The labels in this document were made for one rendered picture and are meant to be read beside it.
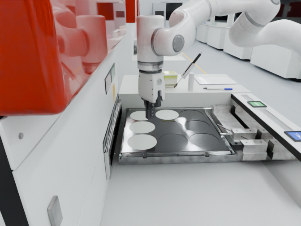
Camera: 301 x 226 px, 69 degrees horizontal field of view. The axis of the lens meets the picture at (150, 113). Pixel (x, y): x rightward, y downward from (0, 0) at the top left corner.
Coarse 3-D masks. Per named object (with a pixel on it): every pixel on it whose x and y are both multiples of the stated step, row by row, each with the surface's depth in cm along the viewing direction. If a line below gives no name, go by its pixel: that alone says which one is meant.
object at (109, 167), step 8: (120, 104) 99; (120, 112) 104; (120, 120) 98; (112, 128) 75; (112, 136) 71; (112, 144) 79; (104, 152) 62; (112, 152) 74; (104, 160) 63; (112, 160) 70; (112, 168) 70
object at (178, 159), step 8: (120, 160) 75; (128, 160) 76; (136, 160) 76; (144, 160) 76; (152, 160) 76; (160, 160) 76; (168, 160) 76; (176, 160) 76; (184, 160) 76; (192, 160) 77; (200, 160) 77; (208, 160) 77; (216, 160) 77; (224, 160) 77; (232, 160) 77; (240, 160) 77; (256, 160) 78
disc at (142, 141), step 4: (132, 136) 78; (136, 136) 78; (140, 136) 78; (144, 136) 78; (148, 136) 78; (152, 136) 78; (128, 140) 76; (132, 140) 76; (136, 140) 76; (140, 140) 76; (144, 140) 76; (148, 140) 76; (152, 140) 76; (156, 140) 76; (128, 144) 73; (132, 144) 73; (136, 144) 73; (140, 144) 73; (144, 144) 73; (148, 144) 73; (152, 144) 73; (136, 148) 71; (140, 148) 71; (144, 148) 71; (148, 148) 71
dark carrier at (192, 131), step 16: (128, 112) 98; (192, 112) 98; (128, 128) 84; (160, 128) 84; (176, 128) 84; (192, 128) 84; (208, 128) 84; (160, 144) 73; (176, 144) 74; (192, 144) 73; (208, 144) 74; (224, 144) 73
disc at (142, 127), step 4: (132, 124) 87; (136, 124) 87; (140, 124) 87; (144, 124) 87; (148, 124) 87; (152, 124) 87; (132, 128) 84; (136, 128) 84; (140, 128) 84; (144, 128) 84; (148, 128) 84; (152, 128) 84; (136, 132) 81; (140, 132) 81; (144, 132) 81
